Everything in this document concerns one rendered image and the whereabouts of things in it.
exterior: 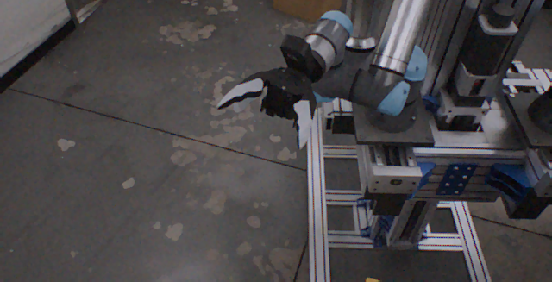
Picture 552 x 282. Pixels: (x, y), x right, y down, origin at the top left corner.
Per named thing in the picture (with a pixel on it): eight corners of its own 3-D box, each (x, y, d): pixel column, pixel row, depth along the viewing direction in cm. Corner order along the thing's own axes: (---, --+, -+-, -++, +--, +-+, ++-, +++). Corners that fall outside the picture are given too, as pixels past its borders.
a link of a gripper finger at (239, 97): (217, 127, 72) (266, 112, 75) (217, 103, 68) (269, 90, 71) (210, 114, 74) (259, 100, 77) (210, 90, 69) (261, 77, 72)
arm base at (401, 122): (362, 96, 132) (367, 72, 125) (410, 97, 132) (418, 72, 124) (368, 131, 122) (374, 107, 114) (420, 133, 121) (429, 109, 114)
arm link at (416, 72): (412, 109, 114) (425, 71, 104) (365, 93, 118) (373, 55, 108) (423, 83, 121) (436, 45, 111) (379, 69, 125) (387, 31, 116)
